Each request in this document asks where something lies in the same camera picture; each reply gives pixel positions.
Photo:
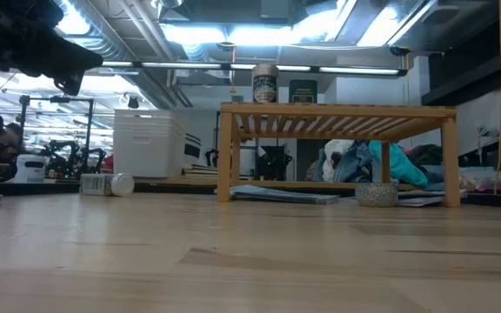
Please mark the black aluminium rig frame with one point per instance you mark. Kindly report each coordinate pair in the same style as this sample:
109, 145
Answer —
168, 188

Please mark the black office chair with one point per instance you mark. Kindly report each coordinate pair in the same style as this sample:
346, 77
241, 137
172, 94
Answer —
274, 164

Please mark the white plastic storage bin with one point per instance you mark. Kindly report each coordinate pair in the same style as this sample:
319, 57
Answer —
148, 143

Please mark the dark green wall sign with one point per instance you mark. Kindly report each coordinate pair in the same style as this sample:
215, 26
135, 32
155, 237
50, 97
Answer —
302, 90

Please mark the long ceiling light bar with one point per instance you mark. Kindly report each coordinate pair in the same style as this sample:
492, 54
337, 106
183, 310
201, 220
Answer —
181, 65

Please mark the stacked flat boards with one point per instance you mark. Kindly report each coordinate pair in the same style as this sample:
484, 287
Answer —
200, 171

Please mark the pink plastic bag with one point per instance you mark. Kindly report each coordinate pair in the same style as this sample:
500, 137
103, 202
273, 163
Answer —
485, 184

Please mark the white black striped box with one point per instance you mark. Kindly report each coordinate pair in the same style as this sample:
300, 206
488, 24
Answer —
192, 150

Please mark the pile of clothes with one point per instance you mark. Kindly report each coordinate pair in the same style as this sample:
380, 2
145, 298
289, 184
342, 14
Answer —
350, 163

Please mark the teal cloth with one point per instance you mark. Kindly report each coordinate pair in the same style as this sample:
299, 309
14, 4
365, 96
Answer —
400, 167

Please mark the tan lid spice jar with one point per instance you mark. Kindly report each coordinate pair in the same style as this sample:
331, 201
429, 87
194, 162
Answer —
265, 87

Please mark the blue-grey magazine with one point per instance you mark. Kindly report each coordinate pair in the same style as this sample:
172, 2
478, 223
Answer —
276, 194

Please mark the white lid bagel seasoning jar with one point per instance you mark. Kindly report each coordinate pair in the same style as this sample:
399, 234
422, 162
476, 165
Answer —
102, 184

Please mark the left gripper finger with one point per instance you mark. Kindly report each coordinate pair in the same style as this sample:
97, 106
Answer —
59, 56
71, 84

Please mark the speckled ceramic bowl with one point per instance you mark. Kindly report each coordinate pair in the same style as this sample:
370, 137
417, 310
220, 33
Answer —
376, 195

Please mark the black hanging ceiling lamp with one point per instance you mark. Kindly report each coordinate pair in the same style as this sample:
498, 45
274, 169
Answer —
133, 102

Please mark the black overhead rack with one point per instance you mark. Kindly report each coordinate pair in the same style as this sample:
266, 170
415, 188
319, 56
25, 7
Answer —
472, 65

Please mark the loose paper sheets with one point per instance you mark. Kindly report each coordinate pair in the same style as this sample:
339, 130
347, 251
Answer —
420, 201

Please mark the wooden slatted shelf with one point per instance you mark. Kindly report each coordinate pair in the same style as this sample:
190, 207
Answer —
337, 110

